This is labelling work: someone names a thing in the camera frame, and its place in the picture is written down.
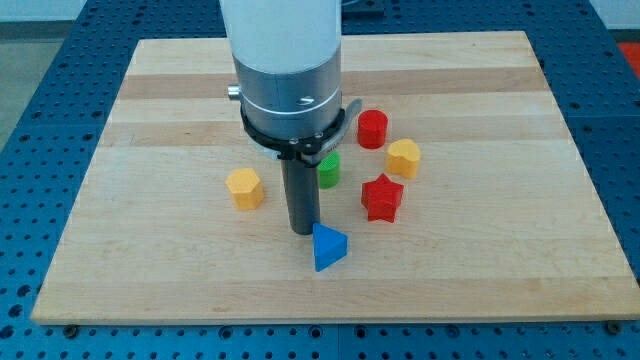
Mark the red star block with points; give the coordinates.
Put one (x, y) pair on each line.
(382, 198)

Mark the wooden board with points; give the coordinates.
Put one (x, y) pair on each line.
(501, 224)

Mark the yellow hexagon block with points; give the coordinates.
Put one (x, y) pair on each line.
(246, 188)

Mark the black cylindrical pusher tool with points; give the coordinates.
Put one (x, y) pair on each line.
(302, 195)

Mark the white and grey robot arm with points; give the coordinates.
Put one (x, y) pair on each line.
(287, 59)

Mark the green block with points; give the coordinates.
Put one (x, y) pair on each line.
(329, 171)

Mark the blue triangle block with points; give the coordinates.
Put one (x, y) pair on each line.
(329, 246)

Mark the yellow heart block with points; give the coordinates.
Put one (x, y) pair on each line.
(403, 158)

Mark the red cylinder block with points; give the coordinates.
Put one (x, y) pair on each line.
(372, 129)

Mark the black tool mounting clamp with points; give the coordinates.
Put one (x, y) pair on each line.
(310, 150)

